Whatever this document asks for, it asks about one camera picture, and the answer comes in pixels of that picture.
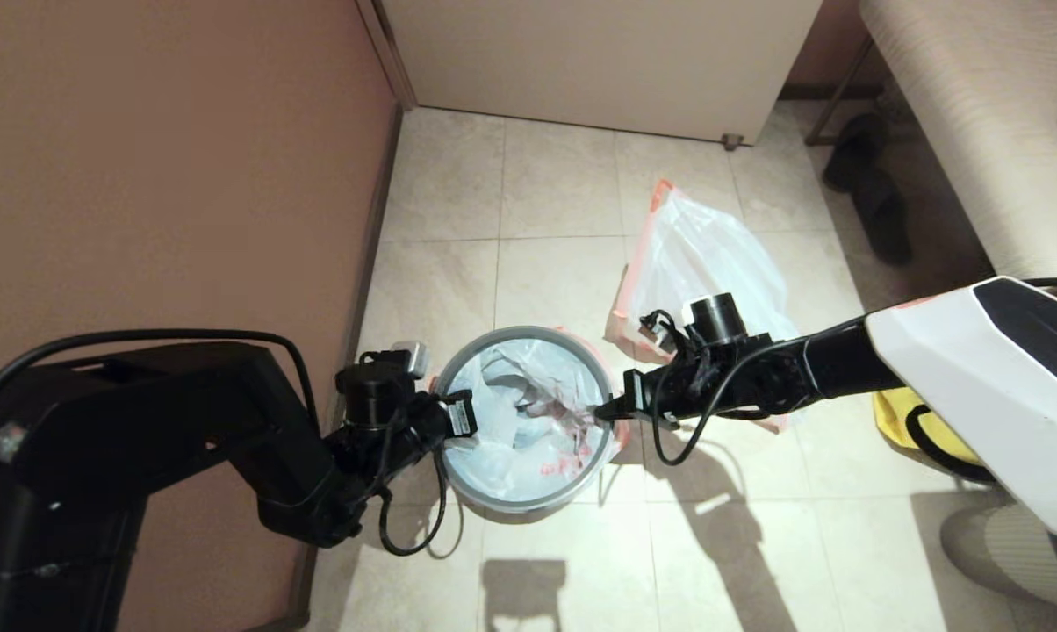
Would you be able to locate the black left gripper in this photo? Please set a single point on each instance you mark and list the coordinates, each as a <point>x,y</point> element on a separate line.
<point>388,421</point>

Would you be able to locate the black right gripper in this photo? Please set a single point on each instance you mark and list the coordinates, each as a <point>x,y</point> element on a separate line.
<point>730,369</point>

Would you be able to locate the white red-printed trash bag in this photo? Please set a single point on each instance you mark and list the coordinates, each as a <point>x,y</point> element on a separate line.
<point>713,254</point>
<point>537,412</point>

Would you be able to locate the black round trash bin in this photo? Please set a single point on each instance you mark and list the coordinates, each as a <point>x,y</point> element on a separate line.
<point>511,513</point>

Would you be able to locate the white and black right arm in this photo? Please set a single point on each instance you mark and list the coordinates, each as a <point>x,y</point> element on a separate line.
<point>976,377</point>

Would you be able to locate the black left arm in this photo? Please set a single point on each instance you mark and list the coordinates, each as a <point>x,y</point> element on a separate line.
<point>142,465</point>

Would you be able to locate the yellow nonwoven bag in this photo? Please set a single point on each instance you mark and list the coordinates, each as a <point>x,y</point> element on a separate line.
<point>919,421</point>

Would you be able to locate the small metal door fitting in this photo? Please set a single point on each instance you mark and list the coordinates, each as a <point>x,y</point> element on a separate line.
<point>731,140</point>

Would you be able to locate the black slipper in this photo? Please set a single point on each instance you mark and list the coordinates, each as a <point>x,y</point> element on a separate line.
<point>853,154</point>
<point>883,224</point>

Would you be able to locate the white door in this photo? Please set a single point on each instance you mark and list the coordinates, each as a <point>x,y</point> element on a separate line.
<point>599,61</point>

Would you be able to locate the grey ribbed cushion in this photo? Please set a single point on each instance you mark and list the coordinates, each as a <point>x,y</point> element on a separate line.
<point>1003,553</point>

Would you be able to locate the light woodgrain table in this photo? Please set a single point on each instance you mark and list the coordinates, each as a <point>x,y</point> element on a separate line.
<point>976,132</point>

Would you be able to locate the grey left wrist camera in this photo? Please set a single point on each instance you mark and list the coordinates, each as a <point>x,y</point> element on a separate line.
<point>410,357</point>

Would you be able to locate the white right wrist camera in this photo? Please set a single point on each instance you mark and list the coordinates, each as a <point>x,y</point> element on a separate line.
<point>656,327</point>

